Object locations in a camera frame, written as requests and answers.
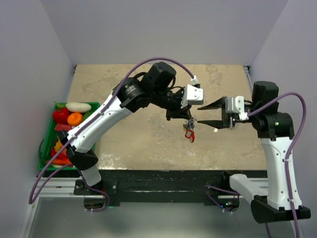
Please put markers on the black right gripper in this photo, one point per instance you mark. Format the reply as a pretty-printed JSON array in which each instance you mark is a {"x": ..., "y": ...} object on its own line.
[{"x": 229, "y": 119}]

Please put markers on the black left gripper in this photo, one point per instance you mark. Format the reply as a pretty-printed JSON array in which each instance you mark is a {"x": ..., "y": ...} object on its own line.
[{"x": 184, "y": 113}]

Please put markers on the key bunch with red carabiner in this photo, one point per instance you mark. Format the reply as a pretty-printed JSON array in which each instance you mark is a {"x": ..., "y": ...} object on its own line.
[{"x": 188, "y": 127}]

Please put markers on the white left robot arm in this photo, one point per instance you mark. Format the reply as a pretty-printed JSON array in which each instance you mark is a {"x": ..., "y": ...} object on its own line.
[{"x": 133, "y": 93}]

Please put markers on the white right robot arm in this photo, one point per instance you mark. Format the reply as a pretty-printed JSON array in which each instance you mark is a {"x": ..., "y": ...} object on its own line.
[{"x": 281, "y": 202}]

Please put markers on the green toy pepper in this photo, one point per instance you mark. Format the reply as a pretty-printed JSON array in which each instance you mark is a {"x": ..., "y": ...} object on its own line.
[{"x": 86, "y": 115}]

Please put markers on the orange toy orange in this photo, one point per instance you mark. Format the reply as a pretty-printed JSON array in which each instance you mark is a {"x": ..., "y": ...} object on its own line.
[{"x": 74, "y": 119}]

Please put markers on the white toy radish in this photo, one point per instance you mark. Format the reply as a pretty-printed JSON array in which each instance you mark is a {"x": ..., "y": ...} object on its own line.
[{"x": 78, "y": 107}]

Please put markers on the green plastic basket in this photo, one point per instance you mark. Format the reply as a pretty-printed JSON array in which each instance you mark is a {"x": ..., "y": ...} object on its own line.
[{"x": 52, "y": 137}]

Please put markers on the red toy tomato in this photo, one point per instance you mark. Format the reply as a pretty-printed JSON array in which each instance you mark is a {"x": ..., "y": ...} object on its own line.
[{"x": 60, "y": 115}]

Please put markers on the red toy apple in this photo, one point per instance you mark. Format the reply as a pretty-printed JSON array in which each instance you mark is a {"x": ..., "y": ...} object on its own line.
[{"x": 64, "y": 151}]

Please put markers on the red box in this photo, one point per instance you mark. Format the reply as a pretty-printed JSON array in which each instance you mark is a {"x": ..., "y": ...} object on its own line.
[{"x": 66, "y": 127}]

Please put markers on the red toy chili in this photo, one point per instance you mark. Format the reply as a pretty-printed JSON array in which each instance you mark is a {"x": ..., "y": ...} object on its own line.
[{"x": 61, "y": 156}]

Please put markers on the yellow toy pepper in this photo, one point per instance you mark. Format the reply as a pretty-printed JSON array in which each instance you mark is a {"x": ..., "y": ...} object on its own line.
[{"x": 58, "y": 146}]

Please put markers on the orange toy carrot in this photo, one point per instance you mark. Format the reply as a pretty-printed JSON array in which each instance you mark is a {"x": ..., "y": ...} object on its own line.
[{"x": 61, "y": 162}]

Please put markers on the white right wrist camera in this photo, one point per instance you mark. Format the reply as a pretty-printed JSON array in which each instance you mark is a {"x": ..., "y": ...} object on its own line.
[{"x": 236, "y": 105}]

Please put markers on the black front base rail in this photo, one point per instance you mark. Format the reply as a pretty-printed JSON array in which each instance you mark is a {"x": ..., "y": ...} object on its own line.
[{"x": 207, "y": 187}]

